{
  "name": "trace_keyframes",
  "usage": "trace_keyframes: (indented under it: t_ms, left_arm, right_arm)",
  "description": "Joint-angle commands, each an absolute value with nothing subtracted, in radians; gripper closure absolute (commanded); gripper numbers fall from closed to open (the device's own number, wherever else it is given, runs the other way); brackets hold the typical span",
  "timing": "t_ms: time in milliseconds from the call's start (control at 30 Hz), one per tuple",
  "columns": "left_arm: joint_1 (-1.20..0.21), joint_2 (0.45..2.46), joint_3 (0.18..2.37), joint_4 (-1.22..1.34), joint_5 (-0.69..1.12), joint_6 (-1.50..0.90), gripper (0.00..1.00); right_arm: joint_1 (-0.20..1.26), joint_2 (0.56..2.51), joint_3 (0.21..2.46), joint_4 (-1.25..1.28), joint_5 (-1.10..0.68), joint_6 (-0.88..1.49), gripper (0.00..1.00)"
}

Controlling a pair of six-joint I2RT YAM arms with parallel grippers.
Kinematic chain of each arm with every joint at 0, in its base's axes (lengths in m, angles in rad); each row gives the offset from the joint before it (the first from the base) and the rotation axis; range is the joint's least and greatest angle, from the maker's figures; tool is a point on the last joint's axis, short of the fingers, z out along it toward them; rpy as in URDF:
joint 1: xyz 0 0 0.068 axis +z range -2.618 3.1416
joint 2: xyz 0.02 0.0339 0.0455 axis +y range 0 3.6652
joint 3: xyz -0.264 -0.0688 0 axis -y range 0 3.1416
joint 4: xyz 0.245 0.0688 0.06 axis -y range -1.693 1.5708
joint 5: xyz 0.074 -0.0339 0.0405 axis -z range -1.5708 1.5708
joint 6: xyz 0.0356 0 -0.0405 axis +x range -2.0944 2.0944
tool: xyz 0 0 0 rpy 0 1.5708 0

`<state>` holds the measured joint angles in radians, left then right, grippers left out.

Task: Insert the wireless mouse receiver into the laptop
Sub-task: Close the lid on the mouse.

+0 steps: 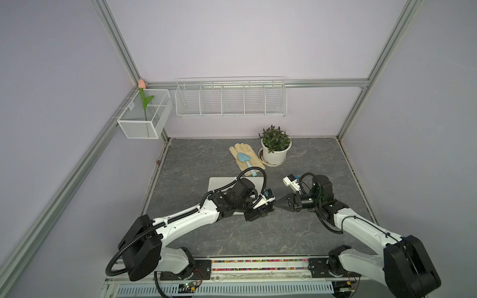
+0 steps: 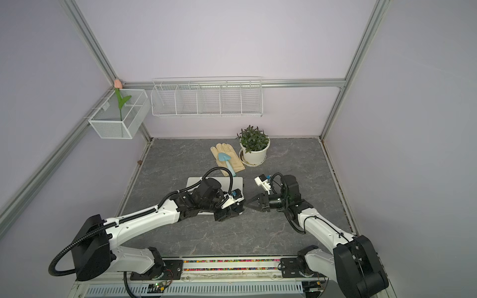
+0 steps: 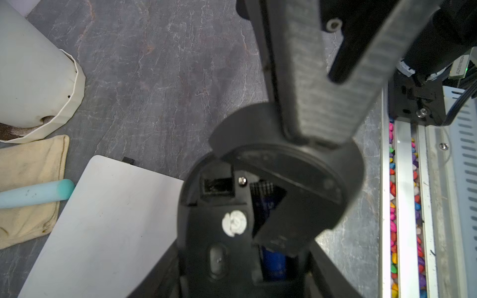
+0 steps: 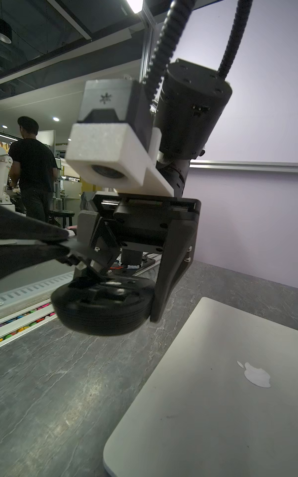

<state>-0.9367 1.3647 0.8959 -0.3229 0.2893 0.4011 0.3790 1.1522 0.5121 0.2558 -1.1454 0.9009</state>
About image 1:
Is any beige work glove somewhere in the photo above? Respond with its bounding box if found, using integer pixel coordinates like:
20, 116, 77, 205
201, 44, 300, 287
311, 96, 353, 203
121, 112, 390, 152
229, 143, 266, 176

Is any silver laptop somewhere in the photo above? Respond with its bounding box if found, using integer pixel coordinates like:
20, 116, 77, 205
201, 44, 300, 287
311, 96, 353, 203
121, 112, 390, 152
206, 176, 266, 216

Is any white wire wall shelf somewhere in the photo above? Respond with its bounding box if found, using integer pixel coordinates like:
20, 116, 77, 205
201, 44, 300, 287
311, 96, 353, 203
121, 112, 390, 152
175, 76, 288, 117

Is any white plant pot saucer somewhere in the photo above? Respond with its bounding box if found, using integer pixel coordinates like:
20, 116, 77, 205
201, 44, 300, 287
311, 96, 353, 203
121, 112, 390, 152
258, 148, 286, 168

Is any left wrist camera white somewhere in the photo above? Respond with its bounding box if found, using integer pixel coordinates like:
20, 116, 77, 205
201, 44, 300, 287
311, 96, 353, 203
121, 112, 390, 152
253, 189, 275, 209

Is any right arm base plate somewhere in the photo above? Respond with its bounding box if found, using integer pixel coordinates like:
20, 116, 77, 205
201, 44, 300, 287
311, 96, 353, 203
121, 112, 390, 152
308, 257, 360, 278

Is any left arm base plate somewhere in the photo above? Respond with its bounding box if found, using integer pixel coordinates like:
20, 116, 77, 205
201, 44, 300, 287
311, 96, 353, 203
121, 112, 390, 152
160, 260, 212, 281

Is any white pot with green plant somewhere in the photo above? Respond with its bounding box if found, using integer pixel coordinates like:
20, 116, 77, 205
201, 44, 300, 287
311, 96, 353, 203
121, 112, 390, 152
259, 125, 292, 164

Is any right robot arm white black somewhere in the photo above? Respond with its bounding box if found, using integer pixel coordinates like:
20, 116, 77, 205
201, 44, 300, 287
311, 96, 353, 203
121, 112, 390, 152
277, 173, 442, 298

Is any artificial pink tulip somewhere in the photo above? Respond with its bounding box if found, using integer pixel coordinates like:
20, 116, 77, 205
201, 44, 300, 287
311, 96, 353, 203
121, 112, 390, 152
138, 79, 155, 121

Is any light blue garden trowel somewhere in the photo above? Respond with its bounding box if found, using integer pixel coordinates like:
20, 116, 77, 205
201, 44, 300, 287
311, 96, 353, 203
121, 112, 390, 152
237, 152, 257, 177

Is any white mesh wall basket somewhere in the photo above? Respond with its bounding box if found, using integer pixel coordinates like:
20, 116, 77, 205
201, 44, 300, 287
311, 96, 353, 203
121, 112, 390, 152
117, 89, 173, 140

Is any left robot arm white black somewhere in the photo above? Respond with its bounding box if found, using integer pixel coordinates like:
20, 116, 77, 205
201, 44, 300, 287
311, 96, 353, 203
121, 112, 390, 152
105, 166, 275, 281

